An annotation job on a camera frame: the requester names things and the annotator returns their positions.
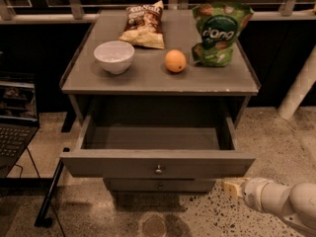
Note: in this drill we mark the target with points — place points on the brown sea salt chip bag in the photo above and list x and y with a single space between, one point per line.
143 25

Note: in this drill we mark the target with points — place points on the white ceramic bowl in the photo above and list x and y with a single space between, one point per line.
114 56

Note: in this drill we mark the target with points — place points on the grey bottom drawer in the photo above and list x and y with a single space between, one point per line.
159 185

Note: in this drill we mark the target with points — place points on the orange fruit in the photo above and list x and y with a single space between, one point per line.
175 61

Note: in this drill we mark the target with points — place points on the black laptop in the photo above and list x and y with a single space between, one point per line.
19 119

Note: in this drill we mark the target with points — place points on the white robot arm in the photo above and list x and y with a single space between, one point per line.
293 205

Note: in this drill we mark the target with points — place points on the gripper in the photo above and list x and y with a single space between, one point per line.
256 193

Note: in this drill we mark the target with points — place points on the black metal stand leg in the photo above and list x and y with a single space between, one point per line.
42 220

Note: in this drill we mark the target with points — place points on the grey drawer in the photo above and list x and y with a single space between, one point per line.
159 185
154 152

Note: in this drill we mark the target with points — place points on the grey wooden drawer cabinet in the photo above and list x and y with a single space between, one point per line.
147 94

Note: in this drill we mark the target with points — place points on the green dang snack bag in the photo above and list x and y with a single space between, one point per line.
219 25

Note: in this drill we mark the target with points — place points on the grey top drawer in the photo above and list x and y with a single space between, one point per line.
154 152

